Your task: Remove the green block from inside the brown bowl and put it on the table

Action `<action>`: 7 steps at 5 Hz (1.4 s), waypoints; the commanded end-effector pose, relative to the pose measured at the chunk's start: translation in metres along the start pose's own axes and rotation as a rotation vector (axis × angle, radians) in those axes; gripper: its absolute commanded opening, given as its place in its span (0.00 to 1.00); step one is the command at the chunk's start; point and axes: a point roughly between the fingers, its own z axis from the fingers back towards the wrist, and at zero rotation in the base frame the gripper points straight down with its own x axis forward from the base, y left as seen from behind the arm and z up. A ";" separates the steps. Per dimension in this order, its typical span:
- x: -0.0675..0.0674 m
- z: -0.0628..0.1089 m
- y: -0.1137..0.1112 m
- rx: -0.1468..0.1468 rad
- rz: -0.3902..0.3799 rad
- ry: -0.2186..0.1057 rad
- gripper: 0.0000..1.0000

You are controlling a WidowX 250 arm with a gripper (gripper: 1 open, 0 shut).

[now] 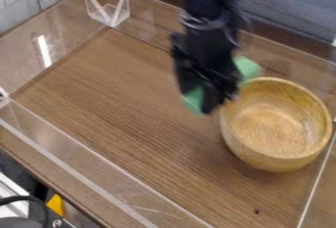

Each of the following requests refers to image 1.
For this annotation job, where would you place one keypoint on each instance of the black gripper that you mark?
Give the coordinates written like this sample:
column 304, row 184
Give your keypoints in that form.
column 203, row 50

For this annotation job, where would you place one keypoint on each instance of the green rectangular block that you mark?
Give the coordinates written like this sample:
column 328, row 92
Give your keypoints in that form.
column 248, row 70

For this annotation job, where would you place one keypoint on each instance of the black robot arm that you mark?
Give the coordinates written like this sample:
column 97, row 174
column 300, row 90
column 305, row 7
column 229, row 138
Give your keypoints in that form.
column 209, row 8

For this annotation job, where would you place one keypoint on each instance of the brown wooden bowl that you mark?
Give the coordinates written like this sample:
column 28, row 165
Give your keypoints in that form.
column 276, row 125

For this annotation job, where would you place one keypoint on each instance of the yellow tag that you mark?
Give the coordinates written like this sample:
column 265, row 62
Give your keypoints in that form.
column 55, row 205

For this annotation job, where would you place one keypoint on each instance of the clear acrylic corner bracket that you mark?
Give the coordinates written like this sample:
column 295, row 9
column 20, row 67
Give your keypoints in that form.
column 108, row 14

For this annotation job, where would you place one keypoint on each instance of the clear acrylic tray wall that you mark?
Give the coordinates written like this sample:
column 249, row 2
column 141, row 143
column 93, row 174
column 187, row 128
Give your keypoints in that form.
column 96, row 185

